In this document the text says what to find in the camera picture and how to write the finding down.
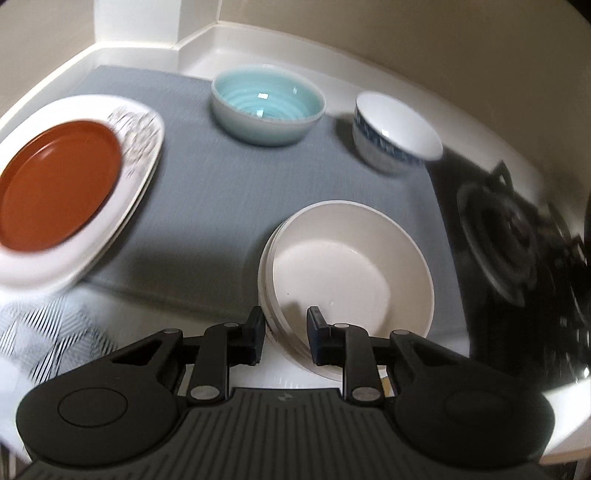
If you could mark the grey dish mat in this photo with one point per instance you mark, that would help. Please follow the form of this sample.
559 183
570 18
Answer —
196 237

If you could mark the light blue ribbed bowl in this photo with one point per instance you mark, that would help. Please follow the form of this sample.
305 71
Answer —
266 105

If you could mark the cream straight-sided bowl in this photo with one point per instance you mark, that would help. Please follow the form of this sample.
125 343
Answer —
354 263

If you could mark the gas burner with grate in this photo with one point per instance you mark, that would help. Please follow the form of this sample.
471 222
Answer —
521 252

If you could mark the black gas stove top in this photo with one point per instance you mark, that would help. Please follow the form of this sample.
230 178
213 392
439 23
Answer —
546 343

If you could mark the black white patterned cloth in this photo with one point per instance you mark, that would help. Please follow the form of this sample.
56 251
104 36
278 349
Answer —
48 338

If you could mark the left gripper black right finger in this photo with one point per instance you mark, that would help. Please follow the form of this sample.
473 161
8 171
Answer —
346 346

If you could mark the brown round small plate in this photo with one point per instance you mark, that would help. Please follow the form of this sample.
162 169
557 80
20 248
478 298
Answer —
56 183

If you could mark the white bowl blue pattern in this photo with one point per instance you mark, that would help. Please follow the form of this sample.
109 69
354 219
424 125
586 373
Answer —
392 137

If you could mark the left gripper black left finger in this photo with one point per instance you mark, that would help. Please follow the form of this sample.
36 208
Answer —
223 346

